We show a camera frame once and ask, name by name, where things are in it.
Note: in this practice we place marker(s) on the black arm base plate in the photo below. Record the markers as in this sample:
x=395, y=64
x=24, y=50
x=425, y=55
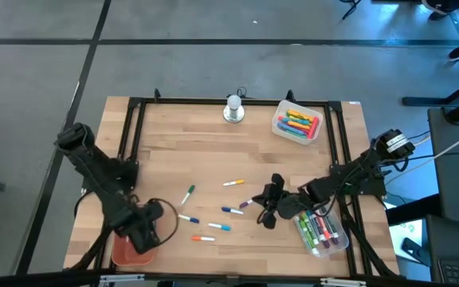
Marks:
x=132, y=175
x=373, y=187

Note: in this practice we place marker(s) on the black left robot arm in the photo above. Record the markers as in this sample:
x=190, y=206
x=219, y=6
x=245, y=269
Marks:
x=94, y=167

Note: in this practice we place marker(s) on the small light blue cap marker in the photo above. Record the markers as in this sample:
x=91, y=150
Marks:
x=219, y=226

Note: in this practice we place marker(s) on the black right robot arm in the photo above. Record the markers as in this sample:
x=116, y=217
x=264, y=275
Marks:
x=357, y=167

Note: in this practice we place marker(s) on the white light bulb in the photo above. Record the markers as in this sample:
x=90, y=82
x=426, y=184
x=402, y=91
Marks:
x=234, y=101

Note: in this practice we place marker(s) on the small purple cap marker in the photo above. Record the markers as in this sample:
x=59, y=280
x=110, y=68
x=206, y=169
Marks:
x=246, y=203

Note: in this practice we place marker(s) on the teal chalk marker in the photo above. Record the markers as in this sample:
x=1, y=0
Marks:
x=299, y=120

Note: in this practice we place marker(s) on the red chalk marker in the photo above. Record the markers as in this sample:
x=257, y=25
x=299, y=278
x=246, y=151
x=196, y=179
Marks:
x=313, y=127

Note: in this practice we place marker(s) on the small green cap marker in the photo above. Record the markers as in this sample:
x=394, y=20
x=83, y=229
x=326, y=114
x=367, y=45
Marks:
x=187, y=194

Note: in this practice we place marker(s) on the small orange cap marker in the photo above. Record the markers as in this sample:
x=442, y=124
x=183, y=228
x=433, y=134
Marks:
x=203, y=238

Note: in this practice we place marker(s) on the orange plastic bin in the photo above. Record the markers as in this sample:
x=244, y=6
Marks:
x=126, y=255

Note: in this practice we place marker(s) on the black desk frame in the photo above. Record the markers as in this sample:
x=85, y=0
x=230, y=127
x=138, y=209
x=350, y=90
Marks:
x=424, y=101

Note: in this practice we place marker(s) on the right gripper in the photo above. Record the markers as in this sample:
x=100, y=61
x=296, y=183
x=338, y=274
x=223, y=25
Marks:
x=274, y=191

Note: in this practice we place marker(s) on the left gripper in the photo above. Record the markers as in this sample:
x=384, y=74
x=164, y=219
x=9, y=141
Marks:
x=134, y=223

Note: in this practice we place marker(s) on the dark grey desk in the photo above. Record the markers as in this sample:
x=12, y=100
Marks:
x=456, y=179

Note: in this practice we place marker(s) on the black front crossbar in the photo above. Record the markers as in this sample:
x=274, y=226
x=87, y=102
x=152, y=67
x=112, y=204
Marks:
x=34, y=279

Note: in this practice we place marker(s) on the small dark blue cap marker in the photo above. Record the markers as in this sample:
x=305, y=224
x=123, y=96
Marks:
x=189, y=218

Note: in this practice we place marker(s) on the silver bracket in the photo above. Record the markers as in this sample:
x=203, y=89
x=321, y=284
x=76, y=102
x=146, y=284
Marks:
x=343, y=281
x=122, y=277

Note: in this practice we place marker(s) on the green Expo marker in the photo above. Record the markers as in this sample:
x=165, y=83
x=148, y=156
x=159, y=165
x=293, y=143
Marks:
x=304, y=231
x=311, y=235

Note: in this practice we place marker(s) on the white translucent bin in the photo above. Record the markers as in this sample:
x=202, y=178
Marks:
x=279, y=129

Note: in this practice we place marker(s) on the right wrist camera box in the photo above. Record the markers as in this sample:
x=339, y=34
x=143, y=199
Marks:
x=293, y=206

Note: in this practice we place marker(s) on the orange Expo marker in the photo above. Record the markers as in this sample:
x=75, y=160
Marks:
x=324, y=228

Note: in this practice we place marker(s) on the small yellow cap marker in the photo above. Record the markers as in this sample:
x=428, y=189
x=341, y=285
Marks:
x=233, y=182

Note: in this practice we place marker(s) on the teal Expo marker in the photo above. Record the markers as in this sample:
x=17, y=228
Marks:
x=313, y=225

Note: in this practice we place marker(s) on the orange chalk marker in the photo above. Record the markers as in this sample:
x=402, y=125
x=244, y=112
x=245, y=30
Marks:
x=299, y=125

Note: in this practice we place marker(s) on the green chalk marker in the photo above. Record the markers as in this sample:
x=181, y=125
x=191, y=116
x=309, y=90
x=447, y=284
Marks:
x=297, y=135

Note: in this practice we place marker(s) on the clear plastic bin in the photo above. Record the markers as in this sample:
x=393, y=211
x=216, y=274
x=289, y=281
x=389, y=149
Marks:
x=333, y=249

